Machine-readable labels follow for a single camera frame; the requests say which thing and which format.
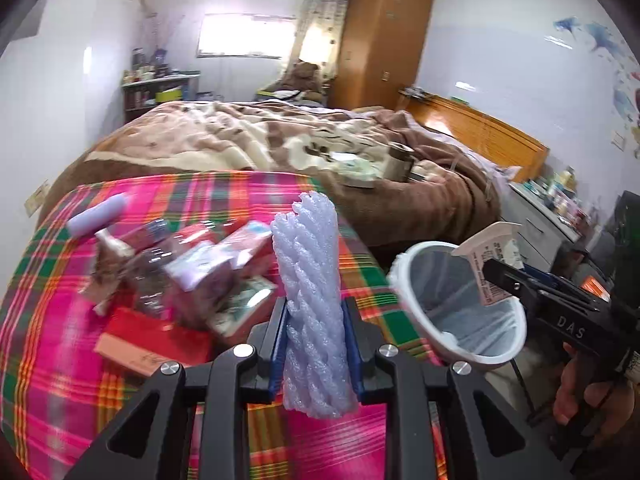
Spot grey drawer dresser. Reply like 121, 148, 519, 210
507, 180, 596, 283

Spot lilac foam piece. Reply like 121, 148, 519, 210
67, 195, 129, 236

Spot flat red box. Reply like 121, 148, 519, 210
95, 307, 217, 377

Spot window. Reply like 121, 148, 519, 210
197, 12, 296, 59

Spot brown thermos mug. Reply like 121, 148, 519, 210
387, 142, 417, 182

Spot white pack on bed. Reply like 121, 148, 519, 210
334, 152, 387, 189

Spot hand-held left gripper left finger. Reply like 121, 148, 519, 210
62, 296, 291, 480

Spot colourful wall decal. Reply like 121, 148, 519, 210
552, 17, 640, 161

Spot patterned curtain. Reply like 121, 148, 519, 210
287, 0, 351, 86

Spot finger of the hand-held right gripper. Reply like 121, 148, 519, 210
481, 258, 538, 306
520, 265, 610, 305

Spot clear plastic bottle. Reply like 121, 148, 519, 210
124, 217, 187, 322

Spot brown bed blanket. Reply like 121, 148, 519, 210
42, 100, 502, 261

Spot wooden wardrobe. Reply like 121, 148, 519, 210
330, 0, 435, 111

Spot wooden headboard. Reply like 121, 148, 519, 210
399, 89, 550, 183

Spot dried branches in vase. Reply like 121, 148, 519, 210
141, 10, 177, 63

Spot dark grey chair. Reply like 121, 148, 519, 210
555, 220, 617, 286

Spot pink plaid cloth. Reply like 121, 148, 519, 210
0, 170, 451, 480

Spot person's right hand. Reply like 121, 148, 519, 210
552, 342, 640, 436

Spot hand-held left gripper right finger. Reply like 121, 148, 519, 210
341, 296, 571, 480

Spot white and purple carton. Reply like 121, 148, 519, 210
164, 241, 233, 292

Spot green and white packet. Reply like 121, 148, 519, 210
209, 276, 279, 337

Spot orange box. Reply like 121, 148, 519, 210
581, 276, 612, 302

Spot group of bottles on dresser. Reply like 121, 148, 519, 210
522, 166, 601, 228

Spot low shelf unit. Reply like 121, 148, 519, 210
122, 72, 202, 123

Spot brown teddy bear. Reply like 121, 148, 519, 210
276, 60, 324, 103

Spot white waste bin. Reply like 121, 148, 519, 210
387, 220, 528, 373

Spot brown crumpled wrapper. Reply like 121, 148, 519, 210
86, 229, 132, 317

